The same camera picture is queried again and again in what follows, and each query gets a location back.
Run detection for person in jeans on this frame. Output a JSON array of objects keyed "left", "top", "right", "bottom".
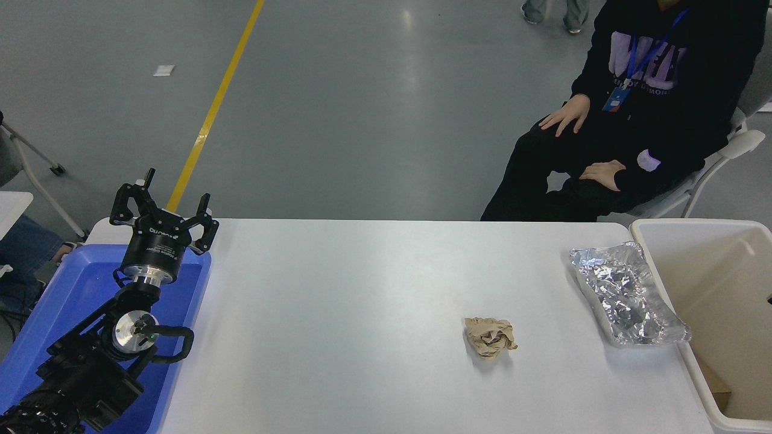
[{"left": 0, "top": 216, "right": 72, "bottom": 309}]

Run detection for blue lanyard badge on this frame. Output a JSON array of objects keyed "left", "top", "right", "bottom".
[{"left": 601, "top": 8, "right": 689, "bottom": 114}]

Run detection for large pale plastic bin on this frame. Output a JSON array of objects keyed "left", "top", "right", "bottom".
[{"left": 630, "top": 218, "right": 772, "bottom": 434}]

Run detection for walking person's legs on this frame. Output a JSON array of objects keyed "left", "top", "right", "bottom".
[{"left": 520, "top": 0, "right": 591, "bottom": 34}]

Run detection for brown cardboard piece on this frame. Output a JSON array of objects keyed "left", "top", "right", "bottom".
[{"left": 694, "top": 353, "right": 733, "bottom": 412}]

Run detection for grey metal stand legs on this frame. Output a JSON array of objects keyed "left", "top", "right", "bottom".
[{"left": 0, "top": 112, "right": 89, "bottom": 241}]

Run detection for crumpled tan paper ball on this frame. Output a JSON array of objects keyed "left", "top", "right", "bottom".
[{"left": 464, "top": 317, "right": 519, "bottom": 360}]

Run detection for blue plastic tray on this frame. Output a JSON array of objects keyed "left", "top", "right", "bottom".
[{"left": 0, "top": 244, "right": 212, "bottom": 434}]

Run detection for seated person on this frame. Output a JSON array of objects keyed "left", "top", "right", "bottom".
[{"left": 480, "top": 0, "right": 769, "bottom": 222}]

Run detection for seated person's left hand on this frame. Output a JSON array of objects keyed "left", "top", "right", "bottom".
[{"left": 578, "top": 159, "right": 627, "bottom": 192}]

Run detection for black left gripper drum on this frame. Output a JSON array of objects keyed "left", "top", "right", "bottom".
[{"left": 121, "top": 215, "right": 195, "bottom": 273}]

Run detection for white chair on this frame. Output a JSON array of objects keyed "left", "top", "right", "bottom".
[{"left": 621, "top": 105, "right": 768, "bottom": 219}]

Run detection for crumpled silver foil tray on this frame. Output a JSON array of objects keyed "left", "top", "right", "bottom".
[{"left": 569, "top": 242, "right": 692, "bottom": 348}]

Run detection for small white side table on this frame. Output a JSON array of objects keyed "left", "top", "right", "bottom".
[{"left": 0, "top": 191, "right": 34, "bottom": 240}]

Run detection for seated person's right hand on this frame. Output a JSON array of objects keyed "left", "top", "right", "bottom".
[{"left": 538, "top": 93, "right": 591, "bottom": 137}]

